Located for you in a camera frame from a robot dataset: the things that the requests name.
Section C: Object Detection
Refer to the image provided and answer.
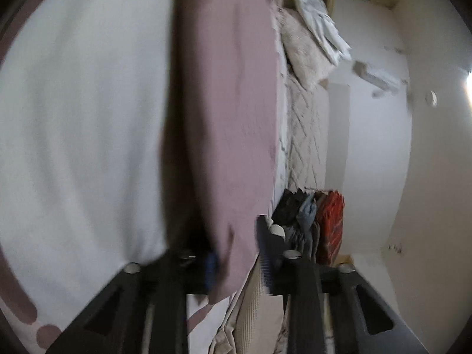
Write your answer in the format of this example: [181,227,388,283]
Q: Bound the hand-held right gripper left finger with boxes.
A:
[48,228,219,354]

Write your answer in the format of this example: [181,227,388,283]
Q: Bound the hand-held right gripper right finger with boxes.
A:
[257,215,429,354]

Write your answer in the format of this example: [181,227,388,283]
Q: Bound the white wall air conditioner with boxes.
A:
[352,60,402,99]

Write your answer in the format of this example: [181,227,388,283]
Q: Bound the pile of dark clothes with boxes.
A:
[271,188,320,263]

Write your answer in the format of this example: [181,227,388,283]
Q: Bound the white and mauve shirt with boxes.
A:
[0,0,281,352]

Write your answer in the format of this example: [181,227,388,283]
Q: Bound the cream quilted blanket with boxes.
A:
[273,70,331,200]

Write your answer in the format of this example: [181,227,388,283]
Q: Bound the white grey crumpled cloth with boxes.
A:
[262,0,353,65]

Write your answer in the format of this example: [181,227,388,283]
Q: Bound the beige waffle cloth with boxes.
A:
[210,262,293,354]

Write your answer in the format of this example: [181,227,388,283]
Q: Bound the red plaid cloth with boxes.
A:
[315,190,346,267]

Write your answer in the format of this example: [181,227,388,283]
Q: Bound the beige fluffy pillow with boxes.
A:
[276,7,335,91]

